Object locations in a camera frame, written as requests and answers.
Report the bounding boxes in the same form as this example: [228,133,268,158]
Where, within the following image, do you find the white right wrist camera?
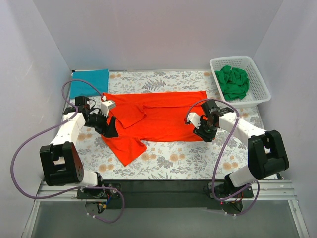
[185,112,201,129]

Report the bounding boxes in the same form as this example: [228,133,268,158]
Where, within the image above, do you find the aluminium frame rail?
[36,179,298,201]

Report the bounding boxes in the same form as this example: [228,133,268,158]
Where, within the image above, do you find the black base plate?
[76,180,254,210]

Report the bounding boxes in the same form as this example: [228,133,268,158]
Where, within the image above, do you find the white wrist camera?
[100,100,116,117]
[185,112,201,129]

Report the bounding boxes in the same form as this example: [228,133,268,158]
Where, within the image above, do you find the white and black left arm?
[40,96,118,198]

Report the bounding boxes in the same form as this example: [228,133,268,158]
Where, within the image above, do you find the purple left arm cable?
[10,79,125,224]

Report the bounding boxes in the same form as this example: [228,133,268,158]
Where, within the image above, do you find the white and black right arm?
[185,99,289,202]

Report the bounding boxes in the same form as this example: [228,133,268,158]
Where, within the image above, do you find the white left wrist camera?
[100,100,116,117]

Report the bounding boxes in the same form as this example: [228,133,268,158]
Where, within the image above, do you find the floral patterned table mat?
[76,70,247,179]

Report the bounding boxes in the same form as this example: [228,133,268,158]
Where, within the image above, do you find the white plastic basket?
[210,56,271,108]

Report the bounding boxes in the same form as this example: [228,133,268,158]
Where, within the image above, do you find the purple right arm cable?
[184,99,261,217]

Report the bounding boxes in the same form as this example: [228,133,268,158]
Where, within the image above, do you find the crumpled green t shirt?
[215,65,250,101]

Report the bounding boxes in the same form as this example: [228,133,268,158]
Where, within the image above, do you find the folded teal t shirt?
[69,68,110,99]

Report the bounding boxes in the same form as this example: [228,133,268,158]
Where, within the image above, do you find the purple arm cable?
[10,79,125,224]
[184,99,261,217]

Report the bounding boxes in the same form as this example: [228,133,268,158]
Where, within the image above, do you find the orange t shirt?
[103,91,207,166]

